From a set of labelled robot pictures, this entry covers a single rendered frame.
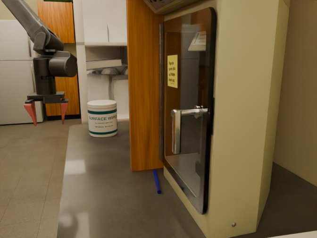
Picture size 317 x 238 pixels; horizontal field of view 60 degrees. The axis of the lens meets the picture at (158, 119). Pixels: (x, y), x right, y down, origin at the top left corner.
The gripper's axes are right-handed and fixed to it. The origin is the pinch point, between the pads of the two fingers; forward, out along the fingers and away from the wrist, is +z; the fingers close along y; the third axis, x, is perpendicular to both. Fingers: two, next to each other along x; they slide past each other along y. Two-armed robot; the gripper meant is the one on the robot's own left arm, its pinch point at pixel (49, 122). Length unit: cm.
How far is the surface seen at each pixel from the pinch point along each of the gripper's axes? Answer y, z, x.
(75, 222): 7.2, 15.7, -32.1
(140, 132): 27.1, 2.8, -9.1
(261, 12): 41, -28, -46
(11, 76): -105, 23, 442
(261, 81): 42, -17, -46
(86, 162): 10.4, 15.7, 2.3
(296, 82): 76, -12, -17
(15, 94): -102, 56, 442
